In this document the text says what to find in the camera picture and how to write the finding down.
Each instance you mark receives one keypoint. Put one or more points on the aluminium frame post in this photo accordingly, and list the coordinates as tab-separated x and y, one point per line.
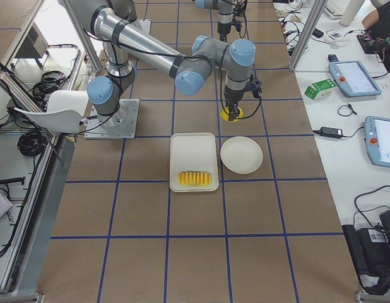
306	33

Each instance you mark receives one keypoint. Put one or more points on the lower teach pendant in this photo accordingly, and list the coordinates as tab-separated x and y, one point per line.
377	140

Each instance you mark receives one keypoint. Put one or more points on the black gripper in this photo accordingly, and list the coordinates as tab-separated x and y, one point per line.
233	99

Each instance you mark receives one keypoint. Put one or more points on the sliced yellow bread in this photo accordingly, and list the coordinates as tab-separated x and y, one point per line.
194	178

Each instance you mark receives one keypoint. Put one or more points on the yellow lemon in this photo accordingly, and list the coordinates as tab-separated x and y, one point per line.
224	116

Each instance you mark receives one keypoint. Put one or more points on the white plastic chair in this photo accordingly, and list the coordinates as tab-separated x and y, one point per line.
65	110

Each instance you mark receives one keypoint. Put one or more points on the upper teach pendant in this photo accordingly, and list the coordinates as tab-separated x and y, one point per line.
353	79

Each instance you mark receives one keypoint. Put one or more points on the green white carton box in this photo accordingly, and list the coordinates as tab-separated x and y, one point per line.
320	89

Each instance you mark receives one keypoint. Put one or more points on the cream round plate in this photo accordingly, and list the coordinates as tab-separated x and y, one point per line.
241	155

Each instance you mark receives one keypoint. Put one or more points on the teach pendant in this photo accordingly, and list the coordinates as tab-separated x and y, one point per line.
377	140
353	79

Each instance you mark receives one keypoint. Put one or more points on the black power brick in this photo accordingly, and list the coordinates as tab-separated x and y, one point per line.
331	132

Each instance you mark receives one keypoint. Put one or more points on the white rectangular tray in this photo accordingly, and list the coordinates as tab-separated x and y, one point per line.
193	152

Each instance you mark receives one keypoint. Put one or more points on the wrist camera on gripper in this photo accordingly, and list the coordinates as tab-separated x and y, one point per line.
255	86

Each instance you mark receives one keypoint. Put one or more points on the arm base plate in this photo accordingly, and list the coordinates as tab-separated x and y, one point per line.
121	125

